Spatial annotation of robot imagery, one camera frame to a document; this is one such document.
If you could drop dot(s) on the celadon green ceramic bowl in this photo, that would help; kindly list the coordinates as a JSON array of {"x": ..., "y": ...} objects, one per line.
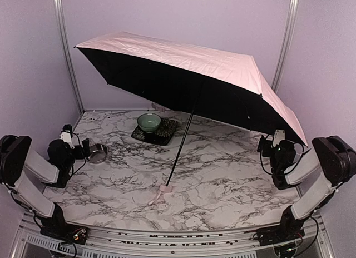
[{"x": 149, "y": 122}]

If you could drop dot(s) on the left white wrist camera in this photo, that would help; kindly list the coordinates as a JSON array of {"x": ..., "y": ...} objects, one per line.
[{"x": 67, "y": 134}]

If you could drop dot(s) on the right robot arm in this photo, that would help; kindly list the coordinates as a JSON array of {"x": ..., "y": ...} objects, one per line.
[{"x": 324, "y": 167}]

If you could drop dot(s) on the pink and black umbrella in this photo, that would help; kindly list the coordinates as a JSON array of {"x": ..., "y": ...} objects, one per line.
[{"x": 218, "y": 85}]

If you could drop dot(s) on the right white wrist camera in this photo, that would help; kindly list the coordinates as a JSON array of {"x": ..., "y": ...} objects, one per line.
[{"x": 278, "y": 136}]

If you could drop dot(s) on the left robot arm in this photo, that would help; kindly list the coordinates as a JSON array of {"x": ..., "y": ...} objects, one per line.
[{"x": 24, "y": 170}]

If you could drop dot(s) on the aluminium frame post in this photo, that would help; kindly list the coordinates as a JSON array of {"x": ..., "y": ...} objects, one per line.
[
  {"x": 67, "y": 54},
  {"x": 286, "y": 43}
]

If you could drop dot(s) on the black floral square plate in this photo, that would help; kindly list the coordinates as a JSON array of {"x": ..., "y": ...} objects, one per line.
[{"x": 161, "y": 136}]

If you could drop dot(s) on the left aluminium frame post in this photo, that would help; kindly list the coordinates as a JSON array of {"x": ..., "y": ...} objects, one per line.
[{"x": 67, "y": 54}]

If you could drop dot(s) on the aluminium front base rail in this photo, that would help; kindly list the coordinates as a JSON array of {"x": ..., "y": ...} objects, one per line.
[{"x": 107, "y": 242}]

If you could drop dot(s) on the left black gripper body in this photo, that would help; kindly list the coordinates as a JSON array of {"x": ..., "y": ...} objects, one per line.
[{"x": 84, "y": 148}]

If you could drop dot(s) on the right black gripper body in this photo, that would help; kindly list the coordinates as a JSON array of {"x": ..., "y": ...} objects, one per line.
[{"x": 263, "y": 144}]

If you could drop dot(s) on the small stainless steel bowl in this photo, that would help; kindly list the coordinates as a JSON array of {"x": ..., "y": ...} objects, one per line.
[{"x": 97, "y": 153}]

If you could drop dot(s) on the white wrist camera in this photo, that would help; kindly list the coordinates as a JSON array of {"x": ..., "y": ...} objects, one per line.
[
  {"x": 67, "y": 134},
  {"x": 278, "y": 136}
]

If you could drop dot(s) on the right aluminium frame post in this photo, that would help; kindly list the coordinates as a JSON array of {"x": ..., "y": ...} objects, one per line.
[{"x": 286, "y": 43}]

